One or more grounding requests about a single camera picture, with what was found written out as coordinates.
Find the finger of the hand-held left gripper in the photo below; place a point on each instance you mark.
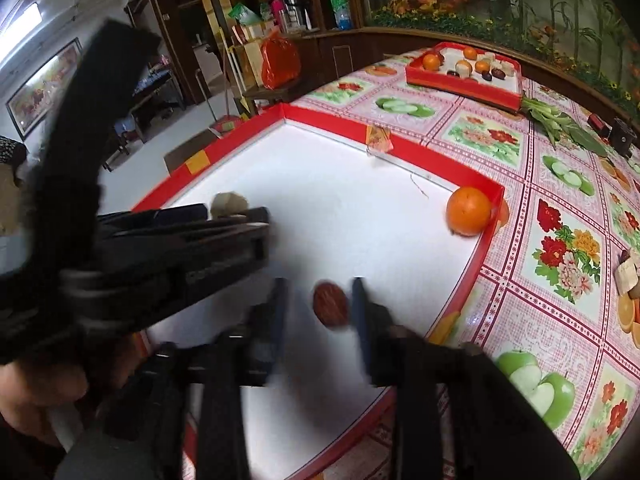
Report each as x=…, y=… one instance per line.
x=200, y=220
x=210, y=257

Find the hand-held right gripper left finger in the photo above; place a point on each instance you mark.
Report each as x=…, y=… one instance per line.
x=279, y=322

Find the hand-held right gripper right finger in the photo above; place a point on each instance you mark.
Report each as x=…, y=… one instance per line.
x=361, y=330

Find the brown kiwi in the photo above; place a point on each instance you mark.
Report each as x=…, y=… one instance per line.
x=229, y=202
x=635, y=291

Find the large red tray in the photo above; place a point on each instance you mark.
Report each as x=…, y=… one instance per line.
x=350, y=210

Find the beige candy cube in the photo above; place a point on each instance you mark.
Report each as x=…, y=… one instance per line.
x=626, y=275

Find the person's left hand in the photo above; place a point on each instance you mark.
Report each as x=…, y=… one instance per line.
x=40, y=390

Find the cardboard box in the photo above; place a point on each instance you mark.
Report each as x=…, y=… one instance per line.
x=192, y=152

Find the broom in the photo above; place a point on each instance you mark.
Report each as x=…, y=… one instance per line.
x=228, y=121

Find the fluorescent ceiling light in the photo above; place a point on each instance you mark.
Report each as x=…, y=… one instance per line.
x=30, y=17

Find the thin brown stem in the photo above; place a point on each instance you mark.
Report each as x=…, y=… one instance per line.
x=418, y=186

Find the floral tablecloth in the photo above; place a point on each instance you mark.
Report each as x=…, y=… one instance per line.
x=515, y=270

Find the red plastic bag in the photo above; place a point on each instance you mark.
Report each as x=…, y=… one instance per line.
x=279, y=62

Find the small plastic wrapper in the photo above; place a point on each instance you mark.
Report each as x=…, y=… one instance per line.
x=378, y=139

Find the green bag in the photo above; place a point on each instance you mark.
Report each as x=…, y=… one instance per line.
x=242, y=14

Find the pink bottle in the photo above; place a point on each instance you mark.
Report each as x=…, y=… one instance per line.
x=276, y=10

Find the black thermos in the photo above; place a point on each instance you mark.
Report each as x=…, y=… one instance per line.
x=290, y=2

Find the green water bottle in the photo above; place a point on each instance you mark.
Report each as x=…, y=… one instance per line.
x=341, y=6

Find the small red tray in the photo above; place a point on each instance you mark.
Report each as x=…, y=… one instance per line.
x=460, y=87

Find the green bok choy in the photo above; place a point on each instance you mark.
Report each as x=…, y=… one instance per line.
x=545, y=115

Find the large green leaf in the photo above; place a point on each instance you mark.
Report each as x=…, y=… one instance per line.
x=585, y=140

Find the beige candy piece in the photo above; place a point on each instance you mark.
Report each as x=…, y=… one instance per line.
x=488, y=56
x=507, y=66

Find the small red black box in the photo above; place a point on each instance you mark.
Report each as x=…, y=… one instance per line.
x=596, y=121

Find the black round device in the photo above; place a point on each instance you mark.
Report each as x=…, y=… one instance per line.
x=622, y=136

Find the framed wall picture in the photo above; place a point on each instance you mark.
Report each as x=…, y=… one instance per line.
x=42, y=87

